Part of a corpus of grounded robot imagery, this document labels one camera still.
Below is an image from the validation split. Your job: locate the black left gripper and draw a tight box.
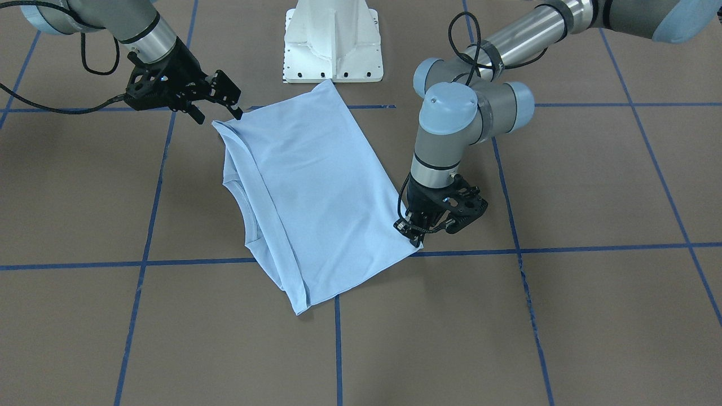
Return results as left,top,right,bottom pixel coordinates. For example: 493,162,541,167
394,178,453,248

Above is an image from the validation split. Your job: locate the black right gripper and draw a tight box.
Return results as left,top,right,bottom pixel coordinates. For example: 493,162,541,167
124,38,243,125

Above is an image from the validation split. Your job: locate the light blue t-shirt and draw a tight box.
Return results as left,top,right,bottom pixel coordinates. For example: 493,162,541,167
212,80,417,315

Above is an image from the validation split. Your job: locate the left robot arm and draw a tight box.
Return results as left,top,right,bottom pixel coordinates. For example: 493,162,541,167
394,1,720,248

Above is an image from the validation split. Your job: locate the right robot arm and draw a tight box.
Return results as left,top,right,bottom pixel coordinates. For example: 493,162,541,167
6,1,243,124

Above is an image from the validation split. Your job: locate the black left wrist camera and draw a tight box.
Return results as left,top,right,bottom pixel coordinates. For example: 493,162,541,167
442,173,489,234

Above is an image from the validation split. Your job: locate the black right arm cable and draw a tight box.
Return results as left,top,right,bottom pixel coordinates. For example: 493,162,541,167
0,0,136,116

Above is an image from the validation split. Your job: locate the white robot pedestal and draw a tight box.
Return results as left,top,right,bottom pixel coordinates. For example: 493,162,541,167
282,1,384,84

